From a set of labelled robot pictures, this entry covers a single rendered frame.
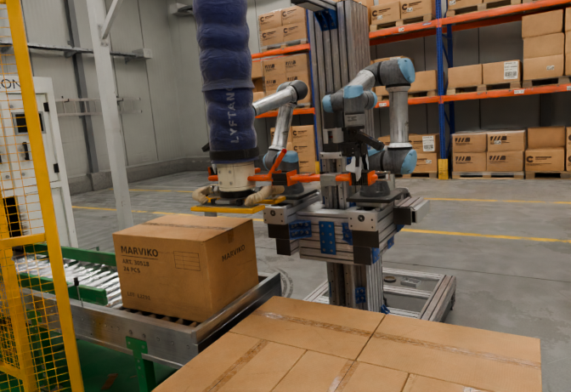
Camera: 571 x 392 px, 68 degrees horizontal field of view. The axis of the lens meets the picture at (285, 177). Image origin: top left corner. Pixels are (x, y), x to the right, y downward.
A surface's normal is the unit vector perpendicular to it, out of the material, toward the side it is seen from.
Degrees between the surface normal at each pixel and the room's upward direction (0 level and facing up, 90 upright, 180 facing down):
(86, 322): 90
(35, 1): 90
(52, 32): 90
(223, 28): 73
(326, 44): 90
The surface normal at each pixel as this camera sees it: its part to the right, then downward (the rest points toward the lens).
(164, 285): -0.47, 0.17
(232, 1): 0.54, -0.08
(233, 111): 0.32, -0.25
